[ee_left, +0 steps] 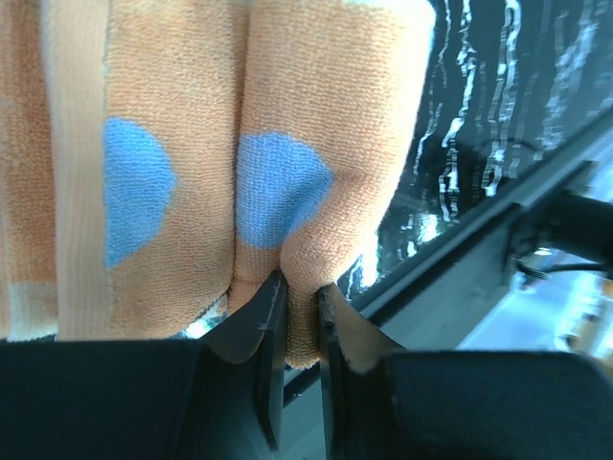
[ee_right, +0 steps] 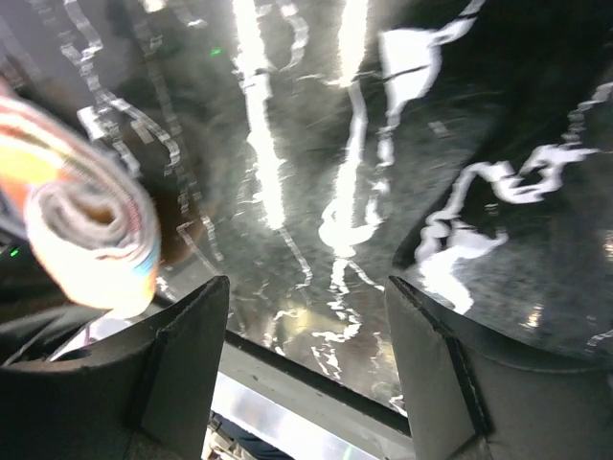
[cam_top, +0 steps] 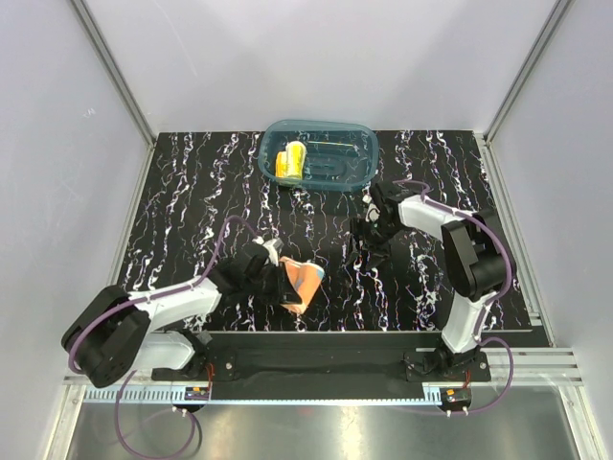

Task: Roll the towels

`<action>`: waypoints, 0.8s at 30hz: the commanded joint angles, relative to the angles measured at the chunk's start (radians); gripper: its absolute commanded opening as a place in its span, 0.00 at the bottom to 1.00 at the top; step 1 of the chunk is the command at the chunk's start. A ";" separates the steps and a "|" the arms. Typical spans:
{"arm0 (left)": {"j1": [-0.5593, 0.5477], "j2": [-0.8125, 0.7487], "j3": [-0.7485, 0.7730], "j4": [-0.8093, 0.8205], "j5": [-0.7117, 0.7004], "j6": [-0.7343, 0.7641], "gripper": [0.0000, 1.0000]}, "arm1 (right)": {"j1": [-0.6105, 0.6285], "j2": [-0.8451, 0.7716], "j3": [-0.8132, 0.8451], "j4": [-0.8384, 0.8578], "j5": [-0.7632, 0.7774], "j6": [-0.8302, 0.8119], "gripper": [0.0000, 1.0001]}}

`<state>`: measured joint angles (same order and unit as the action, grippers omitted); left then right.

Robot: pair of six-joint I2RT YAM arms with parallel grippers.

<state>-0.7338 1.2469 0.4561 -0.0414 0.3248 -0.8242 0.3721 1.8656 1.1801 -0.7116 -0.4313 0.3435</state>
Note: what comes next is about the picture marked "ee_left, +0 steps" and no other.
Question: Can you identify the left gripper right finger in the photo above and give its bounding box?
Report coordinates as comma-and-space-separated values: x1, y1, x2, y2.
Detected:
318, 285, 612, 459

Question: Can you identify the orange dotted towel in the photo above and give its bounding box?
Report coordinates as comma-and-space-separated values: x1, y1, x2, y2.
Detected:
1, 1, 436, 368

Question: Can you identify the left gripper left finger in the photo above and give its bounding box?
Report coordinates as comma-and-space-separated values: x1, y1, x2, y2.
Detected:
1, 272, 286, 459

